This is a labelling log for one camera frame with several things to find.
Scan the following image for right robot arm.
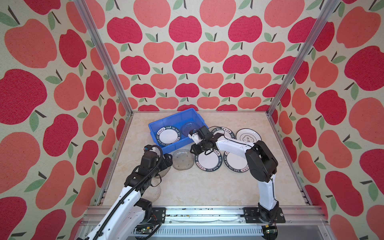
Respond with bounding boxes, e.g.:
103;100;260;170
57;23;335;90
188;126;279;223

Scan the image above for aluminium front rail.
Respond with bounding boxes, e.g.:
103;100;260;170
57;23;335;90
73;206;336;240

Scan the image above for right aluminium post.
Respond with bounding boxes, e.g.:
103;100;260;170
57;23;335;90
267;0;341;118

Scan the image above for white plate green rim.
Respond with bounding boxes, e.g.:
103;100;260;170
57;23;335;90
210;127;236;139
156;126;181;146
223;152;249;173
195;150;223;172

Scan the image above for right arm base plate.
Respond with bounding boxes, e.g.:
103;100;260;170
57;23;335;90
243;207;286;224

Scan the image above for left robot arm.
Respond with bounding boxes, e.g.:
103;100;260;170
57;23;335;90
85;145;173;240

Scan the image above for blue plastic bin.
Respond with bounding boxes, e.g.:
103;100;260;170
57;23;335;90
149;109;207;154

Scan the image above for left aluminium post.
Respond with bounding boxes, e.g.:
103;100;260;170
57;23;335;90
74;0;133;117

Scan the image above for white plate black rim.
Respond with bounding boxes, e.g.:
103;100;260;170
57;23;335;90
236;128;262;143

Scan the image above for aluminium post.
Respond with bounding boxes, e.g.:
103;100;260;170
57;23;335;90
267;0;341;118
74;0;133;117

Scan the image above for clear glass plate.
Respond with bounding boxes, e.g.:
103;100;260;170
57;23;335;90
172;149;195;171
142;179;161;203
155;167;171;179
181;122;200;137

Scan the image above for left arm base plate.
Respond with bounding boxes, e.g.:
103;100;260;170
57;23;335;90
140;207;167;225

